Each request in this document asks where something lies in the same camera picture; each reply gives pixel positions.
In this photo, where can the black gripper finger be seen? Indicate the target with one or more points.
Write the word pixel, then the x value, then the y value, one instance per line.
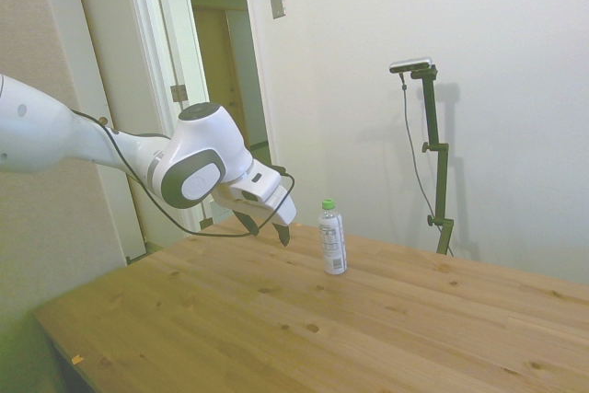
pixel 246 223
pixel 282 234

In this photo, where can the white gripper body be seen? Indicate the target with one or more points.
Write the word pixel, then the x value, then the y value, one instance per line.
pixel 285 211

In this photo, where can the clear water bottle green cap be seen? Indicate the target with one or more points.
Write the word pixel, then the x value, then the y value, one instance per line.
pixel 332 246

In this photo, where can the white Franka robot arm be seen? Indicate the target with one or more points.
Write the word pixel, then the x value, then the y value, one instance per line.
pixel 46 135

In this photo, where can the metal door hinge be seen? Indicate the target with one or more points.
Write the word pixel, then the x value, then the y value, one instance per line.
pixel 179 93

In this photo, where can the brown wooden door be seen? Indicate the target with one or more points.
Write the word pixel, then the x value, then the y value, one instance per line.
pixel 216 71

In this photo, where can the small orange paper scrap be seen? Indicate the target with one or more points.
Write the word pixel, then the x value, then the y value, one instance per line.
pixel 77 358

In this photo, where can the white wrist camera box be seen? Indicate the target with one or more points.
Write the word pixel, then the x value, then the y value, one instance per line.
pixel 262 181

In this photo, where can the dark jointed camera stand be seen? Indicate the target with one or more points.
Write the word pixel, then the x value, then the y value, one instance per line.
pixel 436 144

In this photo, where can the grey bar camera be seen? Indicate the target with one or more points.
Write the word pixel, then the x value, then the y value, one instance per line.
pixel 412 64

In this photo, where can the white door frame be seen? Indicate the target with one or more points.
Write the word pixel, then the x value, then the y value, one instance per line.
pixel 142 43

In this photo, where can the metal wall switch plate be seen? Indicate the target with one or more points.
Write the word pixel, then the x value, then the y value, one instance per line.
pixel 277 2

